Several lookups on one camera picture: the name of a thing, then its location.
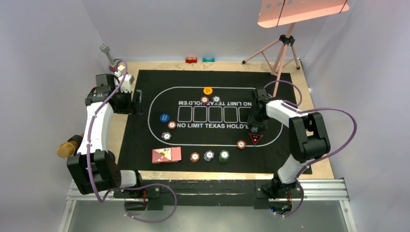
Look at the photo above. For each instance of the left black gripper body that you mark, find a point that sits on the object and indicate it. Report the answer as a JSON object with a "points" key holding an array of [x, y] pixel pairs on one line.
{"points": [[124, 105]]}

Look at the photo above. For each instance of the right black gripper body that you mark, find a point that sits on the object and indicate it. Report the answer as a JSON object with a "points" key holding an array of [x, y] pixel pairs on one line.
{"points": [[259, 120]]}

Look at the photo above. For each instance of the red triangular button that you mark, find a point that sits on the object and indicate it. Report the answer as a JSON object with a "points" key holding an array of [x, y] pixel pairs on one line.
{"points": [[255, 138]]}

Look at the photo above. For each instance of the blue round dealer button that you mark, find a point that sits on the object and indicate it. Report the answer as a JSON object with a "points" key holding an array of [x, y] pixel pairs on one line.
{"points": [[164, 118]]}

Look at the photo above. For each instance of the blue poker chip top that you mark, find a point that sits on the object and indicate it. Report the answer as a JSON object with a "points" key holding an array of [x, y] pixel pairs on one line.
{"points": [[216, 99]]}

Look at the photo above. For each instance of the green poker chip stack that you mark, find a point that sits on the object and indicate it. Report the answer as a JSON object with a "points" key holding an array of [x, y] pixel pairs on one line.
{"points": [[224, 156]]}

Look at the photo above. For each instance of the red poker chip top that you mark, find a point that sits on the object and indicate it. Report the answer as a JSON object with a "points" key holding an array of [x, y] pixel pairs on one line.
{"points": [[204, 100]]}

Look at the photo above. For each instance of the orange round button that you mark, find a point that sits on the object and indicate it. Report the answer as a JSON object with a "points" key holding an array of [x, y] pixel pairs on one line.
{"points": [[208, 90]]}

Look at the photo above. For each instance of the blue poker chip stack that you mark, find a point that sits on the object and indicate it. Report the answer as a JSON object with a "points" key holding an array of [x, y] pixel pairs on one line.
{"points": [[209, 155]]}

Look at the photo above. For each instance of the pink playing card box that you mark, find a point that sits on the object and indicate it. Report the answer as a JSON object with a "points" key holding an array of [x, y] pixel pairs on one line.
{"points": [[166, 155]]}

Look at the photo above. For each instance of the red poker chip stack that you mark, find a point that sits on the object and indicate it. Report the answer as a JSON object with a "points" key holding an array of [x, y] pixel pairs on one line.
{"points": [[194, 157]]}

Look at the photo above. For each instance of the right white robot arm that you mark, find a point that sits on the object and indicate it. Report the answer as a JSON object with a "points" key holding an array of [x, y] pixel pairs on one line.
{"points": [[308, 138]]}

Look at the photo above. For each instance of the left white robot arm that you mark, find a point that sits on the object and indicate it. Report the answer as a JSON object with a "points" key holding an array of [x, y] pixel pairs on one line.
{"points": [[93, 166]]}

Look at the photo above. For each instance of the colourful toy block train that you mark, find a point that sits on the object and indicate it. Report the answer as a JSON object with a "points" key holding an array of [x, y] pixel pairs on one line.
{"points": [[119, 68]]}

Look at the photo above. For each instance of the black poker table mat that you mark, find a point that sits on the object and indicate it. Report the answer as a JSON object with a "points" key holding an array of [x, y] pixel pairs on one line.
{"points": [[215, 126]]}

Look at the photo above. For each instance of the red small block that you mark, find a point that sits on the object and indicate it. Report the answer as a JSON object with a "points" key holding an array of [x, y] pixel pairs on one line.
{"points": [[191, 60]]}

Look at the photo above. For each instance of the teal small block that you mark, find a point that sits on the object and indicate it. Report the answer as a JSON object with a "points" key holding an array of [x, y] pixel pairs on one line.
{"points": [[208, 59]]}

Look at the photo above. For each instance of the gold microphone on stand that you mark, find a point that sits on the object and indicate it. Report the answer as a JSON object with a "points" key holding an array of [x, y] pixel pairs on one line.
{"points": [[70, 147]]}

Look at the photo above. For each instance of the pink music stand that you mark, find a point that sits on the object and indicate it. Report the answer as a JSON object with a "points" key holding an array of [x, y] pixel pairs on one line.
{"points": [[275, 13]]}

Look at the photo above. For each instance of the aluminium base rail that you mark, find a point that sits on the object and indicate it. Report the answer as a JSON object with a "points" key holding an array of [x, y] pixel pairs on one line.
{"points": [[213, 206]]}

